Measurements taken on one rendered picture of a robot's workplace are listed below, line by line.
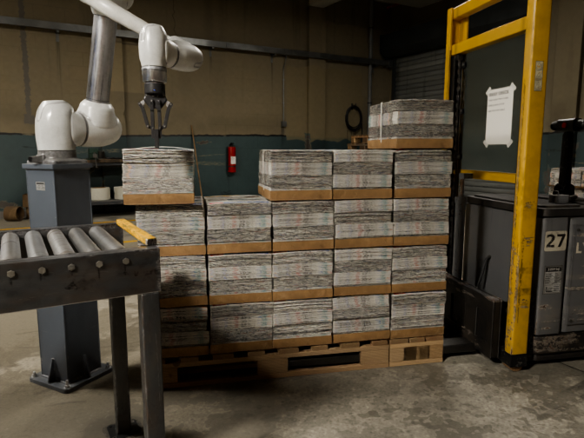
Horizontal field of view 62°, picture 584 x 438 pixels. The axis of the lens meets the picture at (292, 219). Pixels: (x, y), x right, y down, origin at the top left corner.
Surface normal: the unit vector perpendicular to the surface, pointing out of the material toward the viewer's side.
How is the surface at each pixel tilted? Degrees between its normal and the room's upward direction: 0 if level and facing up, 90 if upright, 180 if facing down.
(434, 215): 90
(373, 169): 90
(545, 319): 90
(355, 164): 90
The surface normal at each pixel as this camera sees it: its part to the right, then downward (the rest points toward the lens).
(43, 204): -0.47, 0.13
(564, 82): -0.87, 0.07
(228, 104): 0.50, 0.12
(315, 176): 0.21, 0.14
